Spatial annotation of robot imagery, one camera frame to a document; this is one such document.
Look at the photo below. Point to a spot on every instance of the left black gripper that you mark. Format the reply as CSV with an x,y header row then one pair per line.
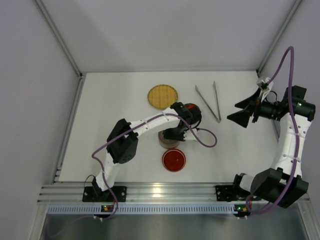
x,y
173,135

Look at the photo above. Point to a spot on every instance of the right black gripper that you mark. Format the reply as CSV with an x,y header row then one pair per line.
x,y
255,111

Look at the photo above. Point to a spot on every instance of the beige round lid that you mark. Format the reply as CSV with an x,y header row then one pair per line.
x,y
168,144

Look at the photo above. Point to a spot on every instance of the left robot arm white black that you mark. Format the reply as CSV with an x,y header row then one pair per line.
x,y
171,125

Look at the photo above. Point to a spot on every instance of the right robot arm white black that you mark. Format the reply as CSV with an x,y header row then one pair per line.
x,y
285,172

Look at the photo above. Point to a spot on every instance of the steel bowl beige rim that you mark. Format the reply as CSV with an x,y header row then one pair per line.
x,y
161,135

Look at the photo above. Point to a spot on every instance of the red round lid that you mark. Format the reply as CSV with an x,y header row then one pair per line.
x,y
173,160

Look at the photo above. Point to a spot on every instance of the steel bowl red rim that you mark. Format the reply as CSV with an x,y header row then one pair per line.
x,y
196,114

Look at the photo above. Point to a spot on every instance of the round bamboo tray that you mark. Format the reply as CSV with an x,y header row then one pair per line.
x,y
162,96

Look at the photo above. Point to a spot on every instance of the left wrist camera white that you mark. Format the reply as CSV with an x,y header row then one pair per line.
x,y
191,135

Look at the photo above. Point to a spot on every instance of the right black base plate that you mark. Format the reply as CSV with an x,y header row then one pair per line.
x,y
229,193

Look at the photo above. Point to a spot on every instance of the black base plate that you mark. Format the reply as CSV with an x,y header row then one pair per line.
x,y
90,196
229,193

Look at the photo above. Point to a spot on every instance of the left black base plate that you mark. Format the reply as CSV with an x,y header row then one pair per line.
x,y
90,196

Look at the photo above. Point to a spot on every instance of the aluminium mounting rail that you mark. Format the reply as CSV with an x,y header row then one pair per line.
x,y
141,198

